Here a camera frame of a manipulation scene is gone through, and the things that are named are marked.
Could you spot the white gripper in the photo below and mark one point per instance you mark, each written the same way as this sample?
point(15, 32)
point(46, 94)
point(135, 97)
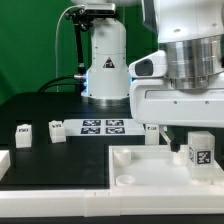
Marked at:
point(154, 101)

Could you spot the white marker base plate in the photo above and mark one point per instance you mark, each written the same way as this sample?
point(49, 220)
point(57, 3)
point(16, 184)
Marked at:
point(102, 127)

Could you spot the black camera stand pole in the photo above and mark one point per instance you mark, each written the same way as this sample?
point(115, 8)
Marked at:
point(81, 23)

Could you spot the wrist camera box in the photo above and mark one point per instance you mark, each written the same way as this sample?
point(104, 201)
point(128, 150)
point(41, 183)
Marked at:
point(151, 66)

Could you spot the black camera on mount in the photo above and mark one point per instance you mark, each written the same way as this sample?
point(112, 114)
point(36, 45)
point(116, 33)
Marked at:
point(96, 9)

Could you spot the white square table top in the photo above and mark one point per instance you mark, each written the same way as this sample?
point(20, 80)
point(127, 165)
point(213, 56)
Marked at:
point(158, 171)

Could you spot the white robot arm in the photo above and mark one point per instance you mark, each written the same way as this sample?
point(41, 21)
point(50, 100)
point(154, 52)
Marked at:
point(182, 83)

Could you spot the white U-shaped fence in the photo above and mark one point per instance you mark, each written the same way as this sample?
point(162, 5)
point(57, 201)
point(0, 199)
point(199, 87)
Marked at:
point(106, 202)

